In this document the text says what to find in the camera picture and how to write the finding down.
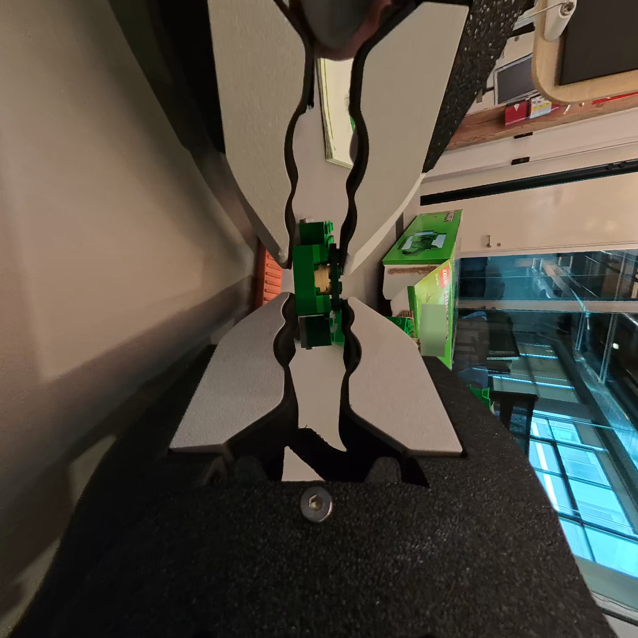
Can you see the white door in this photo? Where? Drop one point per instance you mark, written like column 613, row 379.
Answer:
column 548, row 224

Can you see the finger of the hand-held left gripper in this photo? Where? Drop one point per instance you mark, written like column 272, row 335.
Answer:
column 254, row 99
column 403, row 99

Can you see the black metal post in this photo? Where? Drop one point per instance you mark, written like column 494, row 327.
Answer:
column 523, row 182

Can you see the brick instruction booklet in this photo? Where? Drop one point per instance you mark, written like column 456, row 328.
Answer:
column 336, row 124

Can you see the orange brick separator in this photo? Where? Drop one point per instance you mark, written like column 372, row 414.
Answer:
column 269, row 279

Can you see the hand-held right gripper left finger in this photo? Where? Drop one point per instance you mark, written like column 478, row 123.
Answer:
column 239, row 389

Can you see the green brick assembly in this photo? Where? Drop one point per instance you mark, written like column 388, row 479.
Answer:
column 306, row 284

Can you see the white desk lamp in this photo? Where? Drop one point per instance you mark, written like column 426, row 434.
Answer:
column 556, row 20

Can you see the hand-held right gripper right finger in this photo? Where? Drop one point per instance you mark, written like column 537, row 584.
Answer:
column 398, row 398

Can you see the red box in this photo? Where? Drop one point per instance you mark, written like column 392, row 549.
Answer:
column 518, row 113

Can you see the green cardboard toy box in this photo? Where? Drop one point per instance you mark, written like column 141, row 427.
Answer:
column 428, row 239

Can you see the black panel with wooden frame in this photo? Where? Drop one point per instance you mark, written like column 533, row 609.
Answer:
column 598, row 45

